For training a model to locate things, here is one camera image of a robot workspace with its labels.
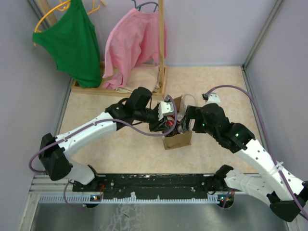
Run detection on purple soda can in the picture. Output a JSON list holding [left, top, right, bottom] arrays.
[[177, 125, 186, 134]]

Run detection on yellow clothes hanger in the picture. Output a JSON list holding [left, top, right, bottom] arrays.
[[33, 0, 107, 47]]

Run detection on green tank top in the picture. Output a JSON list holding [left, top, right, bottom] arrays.
[[32, 0, 102, 88]]

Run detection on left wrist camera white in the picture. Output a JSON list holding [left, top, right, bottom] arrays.
[[158, 101, 175, 121]]

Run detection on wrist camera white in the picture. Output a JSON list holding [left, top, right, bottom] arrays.
[[158, 101, 175, 121], [202, 93, 220, 105]]

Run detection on pink t-shirt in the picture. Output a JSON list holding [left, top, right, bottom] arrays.
[[102, 8, 159, 90]]

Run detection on cola glass bottle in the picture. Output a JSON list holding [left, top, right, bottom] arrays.
[[167, 117, 174, 127]]

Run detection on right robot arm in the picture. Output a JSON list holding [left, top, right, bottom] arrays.
[[182, 103, 308, 222]]

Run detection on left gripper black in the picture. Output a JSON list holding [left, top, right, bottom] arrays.
[[135, 107, 170, 133]]

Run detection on red soda can front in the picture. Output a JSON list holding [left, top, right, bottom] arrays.
[[177, 113, 185, 122]]

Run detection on beige folded cloth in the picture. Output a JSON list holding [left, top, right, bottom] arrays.
[[116, 66, 160, 93]]

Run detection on wooden clothes rack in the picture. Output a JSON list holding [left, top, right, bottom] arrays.
[[34, 0, 167, 100]]

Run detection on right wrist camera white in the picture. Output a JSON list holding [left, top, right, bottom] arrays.
[[202, 93, 220, 105]]

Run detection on aluminium frame rail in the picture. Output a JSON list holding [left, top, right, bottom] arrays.
[[29, 175, 68, 193]]

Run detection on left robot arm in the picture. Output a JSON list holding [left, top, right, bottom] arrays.
[[38, 87, 177, 191]]

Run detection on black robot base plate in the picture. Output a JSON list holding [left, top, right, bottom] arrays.
[[73, 173, 236, 208]]

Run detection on grey clothes hanger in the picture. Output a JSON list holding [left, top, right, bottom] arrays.
[[131, 0, 159, 12]]

